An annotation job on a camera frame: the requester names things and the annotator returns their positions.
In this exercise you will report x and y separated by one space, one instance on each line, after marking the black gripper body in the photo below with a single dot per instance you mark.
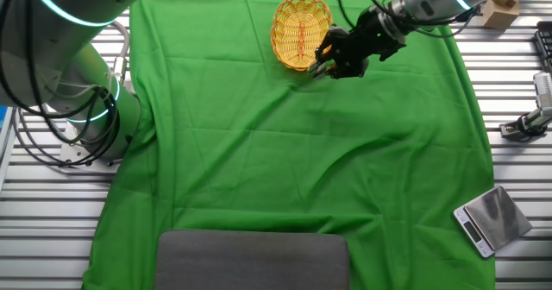
362 39

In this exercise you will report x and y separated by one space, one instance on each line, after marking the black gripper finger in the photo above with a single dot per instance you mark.
340 71
328 50

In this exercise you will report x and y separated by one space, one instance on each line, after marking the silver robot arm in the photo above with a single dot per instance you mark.
64 44

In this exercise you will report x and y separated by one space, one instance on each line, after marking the yellow wicker basket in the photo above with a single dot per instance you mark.
293 31

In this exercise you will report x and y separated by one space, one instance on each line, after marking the green cloth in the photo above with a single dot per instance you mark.
259 173

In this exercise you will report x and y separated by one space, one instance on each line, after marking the wooden block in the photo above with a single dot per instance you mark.
500 16

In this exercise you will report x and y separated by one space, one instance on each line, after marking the black keyboard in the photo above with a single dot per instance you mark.
545 44

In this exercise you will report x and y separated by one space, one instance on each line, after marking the grey foam pad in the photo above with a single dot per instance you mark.
250 260

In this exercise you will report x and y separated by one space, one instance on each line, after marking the silver digital kitchen scale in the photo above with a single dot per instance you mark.
496 216

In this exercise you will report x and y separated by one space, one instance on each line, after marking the white grey camera device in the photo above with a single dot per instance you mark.
544 87

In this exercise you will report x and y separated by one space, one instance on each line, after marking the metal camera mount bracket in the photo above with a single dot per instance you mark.
535 119

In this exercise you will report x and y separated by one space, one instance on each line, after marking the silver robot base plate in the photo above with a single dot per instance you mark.
73 147

